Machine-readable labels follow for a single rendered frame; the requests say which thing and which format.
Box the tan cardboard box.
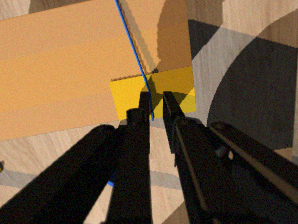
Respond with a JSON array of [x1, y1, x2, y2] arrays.
[[0, 0, 192, 141]]

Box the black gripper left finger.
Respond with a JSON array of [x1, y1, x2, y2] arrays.
[[0, 91, 153, 224]]

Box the blue rectangular block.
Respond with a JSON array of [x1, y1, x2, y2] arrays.
[[107, 168, 117, 187]]

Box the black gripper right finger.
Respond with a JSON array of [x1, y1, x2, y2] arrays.
[[163, 91, 298, 224]]

